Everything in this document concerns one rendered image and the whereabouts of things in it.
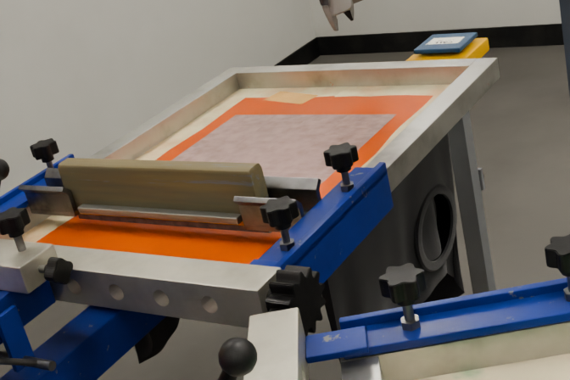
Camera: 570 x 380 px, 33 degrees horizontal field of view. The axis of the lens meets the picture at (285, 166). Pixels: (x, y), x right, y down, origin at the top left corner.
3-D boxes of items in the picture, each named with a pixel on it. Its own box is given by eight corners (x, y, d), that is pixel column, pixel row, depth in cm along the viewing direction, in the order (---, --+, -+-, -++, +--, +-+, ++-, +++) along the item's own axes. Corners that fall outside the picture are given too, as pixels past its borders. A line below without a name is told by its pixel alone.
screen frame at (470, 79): (234, 84, 203) (230, 67, 201) (500, 77, 171) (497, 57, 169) (-51, 272, 143) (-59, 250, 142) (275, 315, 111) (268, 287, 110)
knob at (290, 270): (287, 308, 107) (273, 249, 104) (332, 313, 104) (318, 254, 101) (252, 345, 101) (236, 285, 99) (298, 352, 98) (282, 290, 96)
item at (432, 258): (429, 276, 184) (398, 102, 171) (472, 280, 179) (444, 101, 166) (315, 426, 149) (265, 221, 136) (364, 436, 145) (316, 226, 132)
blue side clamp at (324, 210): (362, 204, 137) (354, 160, 134) (393, 206, 134) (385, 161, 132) (251, 319, 114) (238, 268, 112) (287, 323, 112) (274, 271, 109)
